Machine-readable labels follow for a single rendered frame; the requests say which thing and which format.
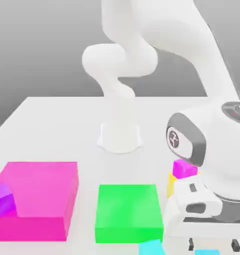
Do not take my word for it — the large green box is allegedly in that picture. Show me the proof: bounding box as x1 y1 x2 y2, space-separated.
94 184 165 244

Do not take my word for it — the small magenta cube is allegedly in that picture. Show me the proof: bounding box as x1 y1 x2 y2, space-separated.
172 159 199 180

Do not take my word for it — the small cyan cube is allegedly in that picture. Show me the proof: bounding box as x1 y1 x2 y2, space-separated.
138 239 167 255
194 249 221 255

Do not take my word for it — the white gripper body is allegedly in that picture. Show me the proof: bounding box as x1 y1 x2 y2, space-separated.
165 200 240 240

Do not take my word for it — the large pink box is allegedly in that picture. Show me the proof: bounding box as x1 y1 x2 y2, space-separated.
0 161 79 242

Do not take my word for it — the small purple cube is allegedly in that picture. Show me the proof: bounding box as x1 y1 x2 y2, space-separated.
0 183 17 220

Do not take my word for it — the large yellow box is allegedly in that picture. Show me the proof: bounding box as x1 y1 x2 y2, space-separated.
166 171 202 198

